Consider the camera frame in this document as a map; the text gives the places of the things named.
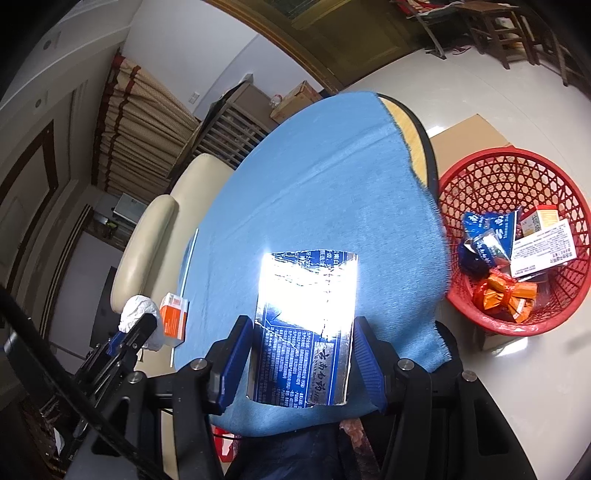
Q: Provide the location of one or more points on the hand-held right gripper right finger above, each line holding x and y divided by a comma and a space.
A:
369, 364

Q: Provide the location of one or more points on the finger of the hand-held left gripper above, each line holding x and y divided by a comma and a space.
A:
134, 339

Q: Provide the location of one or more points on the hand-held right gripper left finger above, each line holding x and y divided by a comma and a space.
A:
231, 364

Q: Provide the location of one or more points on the white tissue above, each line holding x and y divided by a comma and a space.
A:
138, 307

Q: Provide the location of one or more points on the blue foil pouch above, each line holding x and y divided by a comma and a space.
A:
300, 360
487, 247

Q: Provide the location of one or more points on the blue plastic bag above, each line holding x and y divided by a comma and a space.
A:
473, 264

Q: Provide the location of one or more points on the red orange wrapper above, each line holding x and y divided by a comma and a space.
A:
503, 295

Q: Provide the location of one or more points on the blue cardboard box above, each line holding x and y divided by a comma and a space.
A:
489, 224

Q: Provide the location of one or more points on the white medicine box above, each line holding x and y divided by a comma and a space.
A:
545, 249

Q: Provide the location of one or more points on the red and white cigarette box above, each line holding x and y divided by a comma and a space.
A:
545, 214

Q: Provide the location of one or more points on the red plastic basket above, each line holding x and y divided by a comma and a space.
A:
508, 166

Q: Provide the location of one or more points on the orange and white box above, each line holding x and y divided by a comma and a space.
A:
173, 321

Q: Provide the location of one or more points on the black television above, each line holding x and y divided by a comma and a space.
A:
104, 304

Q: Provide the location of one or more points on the white straw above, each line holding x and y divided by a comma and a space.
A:
191, 256

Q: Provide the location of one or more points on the dark clothing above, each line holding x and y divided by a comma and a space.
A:
286, 457

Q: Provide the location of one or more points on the cream leather sofa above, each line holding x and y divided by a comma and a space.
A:
152, 230

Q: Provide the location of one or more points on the white air conditioner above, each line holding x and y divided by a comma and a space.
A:
129, 207

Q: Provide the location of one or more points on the blue table cloth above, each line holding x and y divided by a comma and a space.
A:
323, 184

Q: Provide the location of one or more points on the beige curtains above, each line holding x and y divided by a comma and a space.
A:
138, 129

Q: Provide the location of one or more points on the wooden crib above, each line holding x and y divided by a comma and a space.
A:
231, 134

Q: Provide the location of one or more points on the recessed ceiling light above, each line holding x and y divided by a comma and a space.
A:
39, 102
48, 45

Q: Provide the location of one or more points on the brown cardboard box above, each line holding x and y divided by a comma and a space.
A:
295, 99

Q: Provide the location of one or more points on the wooden double door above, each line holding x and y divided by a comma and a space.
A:
346, 41

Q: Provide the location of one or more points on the red slipper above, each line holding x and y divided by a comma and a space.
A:
459, 50

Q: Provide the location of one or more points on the metal chair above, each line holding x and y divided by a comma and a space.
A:
438, 13

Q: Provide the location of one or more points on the red striped cloth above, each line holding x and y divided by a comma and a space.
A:
415, 5

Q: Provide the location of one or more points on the wooden stool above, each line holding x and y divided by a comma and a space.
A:
485, 9

